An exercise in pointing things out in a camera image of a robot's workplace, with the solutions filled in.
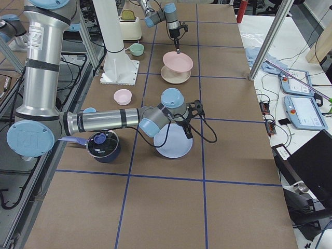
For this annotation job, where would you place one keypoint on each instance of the pink plate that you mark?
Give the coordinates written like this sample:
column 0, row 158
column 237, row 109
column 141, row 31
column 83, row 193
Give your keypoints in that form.
column 178, row 62

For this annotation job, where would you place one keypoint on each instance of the black laptop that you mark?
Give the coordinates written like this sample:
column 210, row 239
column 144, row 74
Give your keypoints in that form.
column 311, row 163

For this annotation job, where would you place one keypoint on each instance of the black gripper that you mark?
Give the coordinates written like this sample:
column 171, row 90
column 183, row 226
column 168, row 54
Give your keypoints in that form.
column 174, row 33
column 185, row 122

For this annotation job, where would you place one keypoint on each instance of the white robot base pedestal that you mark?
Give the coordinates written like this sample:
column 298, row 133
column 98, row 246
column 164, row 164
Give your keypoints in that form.
column 118, row 68

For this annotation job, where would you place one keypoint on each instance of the far teach pendant tablet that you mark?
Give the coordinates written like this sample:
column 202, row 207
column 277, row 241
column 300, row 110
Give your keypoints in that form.
column 291, row 86

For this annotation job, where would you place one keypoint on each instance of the red cylinder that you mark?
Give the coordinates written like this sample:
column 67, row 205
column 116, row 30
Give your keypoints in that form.
column 241, row 11

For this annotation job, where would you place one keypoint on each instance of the blue cloth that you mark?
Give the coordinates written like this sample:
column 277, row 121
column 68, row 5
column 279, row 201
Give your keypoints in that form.
column 252, row 53

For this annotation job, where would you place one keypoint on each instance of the aluminium frame post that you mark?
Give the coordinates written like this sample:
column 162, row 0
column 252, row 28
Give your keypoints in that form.
column 273, row 31

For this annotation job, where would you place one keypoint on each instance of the near teach pendant tablet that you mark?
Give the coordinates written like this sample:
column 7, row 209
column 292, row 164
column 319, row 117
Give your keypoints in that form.
column 304, row 113

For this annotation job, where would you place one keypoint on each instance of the green bowl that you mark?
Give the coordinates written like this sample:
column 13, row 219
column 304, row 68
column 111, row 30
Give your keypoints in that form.
column 135, row 49

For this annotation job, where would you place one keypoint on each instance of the dark blue pot with lid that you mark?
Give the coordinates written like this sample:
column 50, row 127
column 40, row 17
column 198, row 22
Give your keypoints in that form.
column 102, row 146

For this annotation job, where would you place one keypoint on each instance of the teach pendant tablet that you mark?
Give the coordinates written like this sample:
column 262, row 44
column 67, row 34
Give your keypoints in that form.
column 304, row 113
column 291, row 86

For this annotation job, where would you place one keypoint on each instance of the clear plastic bag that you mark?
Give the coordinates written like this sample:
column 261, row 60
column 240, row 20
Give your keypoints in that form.
column 252, row 40

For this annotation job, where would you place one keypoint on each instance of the pink bowl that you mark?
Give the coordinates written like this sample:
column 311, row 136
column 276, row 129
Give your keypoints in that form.
column 123, row 96

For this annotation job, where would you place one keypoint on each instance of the blue plate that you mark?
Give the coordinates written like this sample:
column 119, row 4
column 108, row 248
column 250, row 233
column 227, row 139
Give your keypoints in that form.
column 177, row 144

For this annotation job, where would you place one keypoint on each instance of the cream toaster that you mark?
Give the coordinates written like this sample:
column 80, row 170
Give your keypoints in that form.
column 130, row 25

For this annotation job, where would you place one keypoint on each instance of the cream plate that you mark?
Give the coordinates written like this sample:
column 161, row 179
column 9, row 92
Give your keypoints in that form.
column 174, row 77

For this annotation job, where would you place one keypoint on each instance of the light blue cup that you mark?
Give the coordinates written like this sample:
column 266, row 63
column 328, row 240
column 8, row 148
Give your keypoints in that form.
column 89, row 110

